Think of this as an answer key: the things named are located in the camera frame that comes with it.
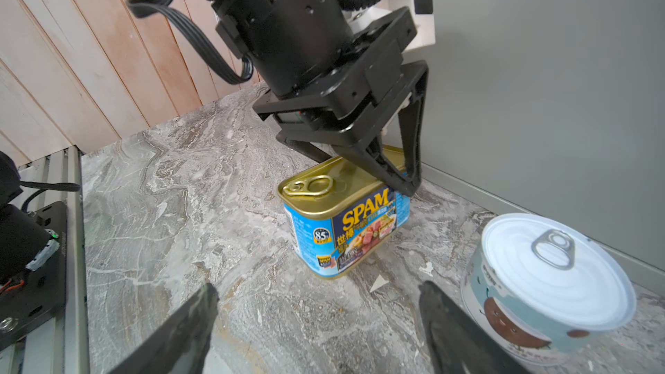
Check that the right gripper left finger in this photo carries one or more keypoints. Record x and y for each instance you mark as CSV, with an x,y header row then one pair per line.
x,y
182,343

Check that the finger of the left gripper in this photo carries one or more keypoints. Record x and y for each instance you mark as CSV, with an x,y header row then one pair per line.
x,y
309,150
405,100

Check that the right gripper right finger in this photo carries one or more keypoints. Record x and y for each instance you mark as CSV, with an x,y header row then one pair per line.
x,y
456,343

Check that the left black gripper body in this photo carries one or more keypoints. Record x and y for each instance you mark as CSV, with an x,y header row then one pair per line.
x,y
352,105

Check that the gold sardine tin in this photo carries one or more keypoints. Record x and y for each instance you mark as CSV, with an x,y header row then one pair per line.
x,y
340,214

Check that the teal label can back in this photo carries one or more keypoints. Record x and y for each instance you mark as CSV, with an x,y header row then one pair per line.
x,y
542,290

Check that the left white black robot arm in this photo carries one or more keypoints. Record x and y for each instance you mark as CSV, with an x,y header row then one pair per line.
x,y
293,43

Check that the grey metal cabinet box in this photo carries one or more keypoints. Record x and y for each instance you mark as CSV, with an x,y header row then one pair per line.
x,y
554,107

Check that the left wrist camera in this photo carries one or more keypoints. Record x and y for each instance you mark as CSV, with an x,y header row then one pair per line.
x,y
422,12

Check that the aluminium front rail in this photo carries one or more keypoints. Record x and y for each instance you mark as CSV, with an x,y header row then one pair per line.
x,y
61,344

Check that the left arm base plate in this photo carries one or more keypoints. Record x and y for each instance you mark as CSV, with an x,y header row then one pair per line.
x,y
33,269

